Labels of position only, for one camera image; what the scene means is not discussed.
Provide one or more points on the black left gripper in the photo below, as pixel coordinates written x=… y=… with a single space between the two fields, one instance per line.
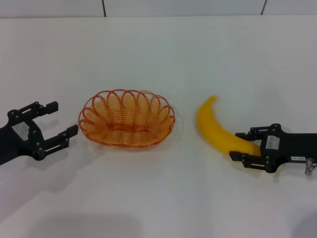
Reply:
x=15 y=143

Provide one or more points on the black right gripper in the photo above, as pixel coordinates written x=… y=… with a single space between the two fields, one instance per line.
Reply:
x=294 y=146

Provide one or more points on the yellow plastic banana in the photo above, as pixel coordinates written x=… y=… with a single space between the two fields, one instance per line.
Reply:
x=213 y=126

